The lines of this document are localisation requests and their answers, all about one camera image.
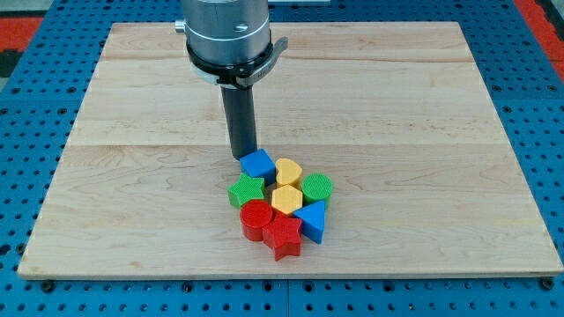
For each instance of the wooden board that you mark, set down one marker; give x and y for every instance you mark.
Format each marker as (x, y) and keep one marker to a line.
(426, 184)

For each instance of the yellow hexagon block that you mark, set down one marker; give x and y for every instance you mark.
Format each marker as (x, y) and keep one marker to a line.
(286, 200)

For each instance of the blue triangle block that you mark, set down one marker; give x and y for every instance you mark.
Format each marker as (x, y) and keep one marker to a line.
(313, 220)

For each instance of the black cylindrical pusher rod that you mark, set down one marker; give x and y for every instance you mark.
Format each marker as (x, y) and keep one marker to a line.
(240, 120)

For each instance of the red star block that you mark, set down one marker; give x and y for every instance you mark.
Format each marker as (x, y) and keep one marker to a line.
(283, 236)

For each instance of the green circle block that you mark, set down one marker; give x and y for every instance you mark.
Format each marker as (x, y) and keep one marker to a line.
(317, 187)

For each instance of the black clamp with grey lever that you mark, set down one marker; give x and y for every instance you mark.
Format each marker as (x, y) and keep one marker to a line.
(239, 76)

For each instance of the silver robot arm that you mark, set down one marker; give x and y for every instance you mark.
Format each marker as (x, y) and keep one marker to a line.
(228, 41)

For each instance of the red circle block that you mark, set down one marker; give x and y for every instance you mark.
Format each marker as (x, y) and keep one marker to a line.
(254, 216)

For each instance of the green star block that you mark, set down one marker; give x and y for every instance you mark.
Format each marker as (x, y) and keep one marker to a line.
(246, 189)

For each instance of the yellow heart block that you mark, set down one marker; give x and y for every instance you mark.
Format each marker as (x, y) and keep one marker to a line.
(288, 172)

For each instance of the blue cube block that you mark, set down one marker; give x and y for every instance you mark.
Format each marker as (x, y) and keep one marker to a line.
(259, 164)

